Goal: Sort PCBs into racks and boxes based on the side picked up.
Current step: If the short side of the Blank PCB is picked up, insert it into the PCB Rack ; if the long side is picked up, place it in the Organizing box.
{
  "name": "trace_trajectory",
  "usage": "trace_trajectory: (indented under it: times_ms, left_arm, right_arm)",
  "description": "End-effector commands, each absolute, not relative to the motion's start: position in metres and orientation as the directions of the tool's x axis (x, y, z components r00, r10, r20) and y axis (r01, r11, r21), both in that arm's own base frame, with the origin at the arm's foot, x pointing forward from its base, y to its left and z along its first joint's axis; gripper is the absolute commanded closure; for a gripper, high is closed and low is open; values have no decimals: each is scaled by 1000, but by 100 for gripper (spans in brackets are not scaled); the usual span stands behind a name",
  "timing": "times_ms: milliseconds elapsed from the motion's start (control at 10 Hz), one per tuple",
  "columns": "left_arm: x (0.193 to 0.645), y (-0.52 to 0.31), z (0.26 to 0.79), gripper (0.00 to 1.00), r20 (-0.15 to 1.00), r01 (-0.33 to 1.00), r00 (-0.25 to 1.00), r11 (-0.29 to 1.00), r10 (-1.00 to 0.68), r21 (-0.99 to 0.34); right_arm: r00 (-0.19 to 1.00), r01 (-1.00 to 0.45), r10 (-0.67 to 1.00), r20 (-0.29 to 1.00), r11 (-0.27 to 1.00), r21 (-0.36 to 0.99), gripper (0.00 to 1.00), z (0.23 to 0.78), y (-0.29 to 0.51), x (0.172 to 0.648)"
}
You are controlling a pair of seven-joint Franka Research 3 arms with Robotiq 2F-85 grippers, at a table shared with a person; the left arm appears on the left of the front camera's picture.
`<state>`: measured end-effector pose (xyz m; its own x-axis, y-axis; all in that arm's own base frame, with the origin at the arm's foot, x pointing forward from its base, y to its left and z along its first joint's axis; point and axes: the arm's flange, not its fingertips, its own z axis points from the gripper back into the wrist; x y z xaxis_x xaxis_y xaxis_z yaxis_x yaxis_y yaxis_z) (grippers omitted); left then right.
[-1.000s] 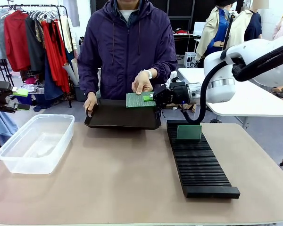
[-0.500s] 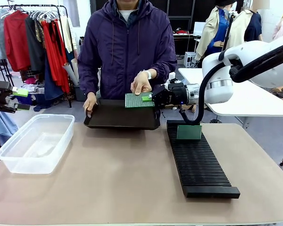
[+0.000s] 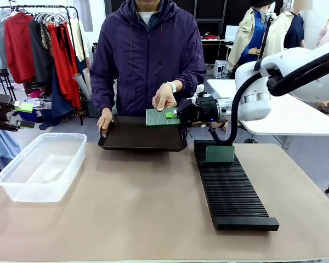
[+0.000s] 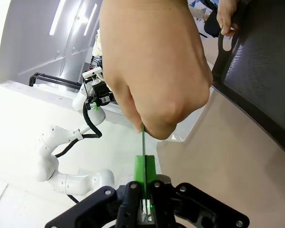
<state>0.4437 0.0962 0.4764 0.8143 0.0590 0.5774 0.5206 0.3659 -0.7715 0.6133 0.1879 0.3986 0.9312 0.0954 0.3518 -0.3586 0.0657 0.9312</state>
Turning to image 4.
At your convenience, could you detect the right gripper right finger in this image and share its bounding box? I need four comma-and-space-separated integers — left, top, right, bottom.
146, 155, 250, 228

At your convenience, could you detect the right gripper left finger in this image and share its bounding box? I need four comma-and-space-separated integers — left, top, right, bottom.
44, 155, 145, 228

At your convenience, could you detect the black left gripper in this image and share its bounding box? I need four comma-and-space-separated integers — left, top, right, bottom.
92, 82, 115, 112

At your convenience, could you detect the green PCB board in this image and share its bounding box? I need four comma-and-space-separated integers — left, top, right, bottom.
141, 124, 150, 201

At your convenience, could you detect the black plastic tray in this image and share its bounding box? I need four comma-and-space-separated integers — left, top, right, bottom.
210, 0, 285, 163

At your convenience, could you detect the person's right hand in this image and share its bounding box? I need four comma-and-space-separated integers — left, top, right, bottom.
98, 0, 214, 140

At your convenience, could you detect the person's left hand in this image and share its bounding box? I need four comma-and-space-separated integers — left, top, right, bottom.
216, 0, 240, 37

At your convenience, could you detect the black metal stand bar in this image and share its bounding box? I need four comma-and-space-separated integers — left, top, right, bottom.
28, 72, 83, 87

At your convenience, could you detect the pile of folded clothes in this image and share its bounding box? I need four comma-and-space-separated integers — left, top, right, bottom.
90, 28, 105, 72

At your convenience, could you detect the short ceiling light strip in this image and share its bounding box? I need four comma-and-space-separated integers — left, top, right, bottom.
83, 3, 98, 36

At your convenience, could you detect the long ceiling light strip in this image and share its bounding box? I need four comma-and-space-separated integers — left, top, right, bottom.
49, 0, 67, 36

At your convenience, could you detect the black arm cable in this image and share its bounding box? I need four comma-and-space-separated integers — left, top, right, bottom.
54, 101, 103, 159

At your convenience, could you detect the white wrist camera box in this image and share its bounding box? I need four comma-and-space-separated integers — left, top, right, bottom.
82, 67, 103, 80

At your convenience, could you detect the black base cable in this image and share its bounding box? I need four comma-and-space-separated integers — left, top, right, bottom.
66, 194, 80, 204

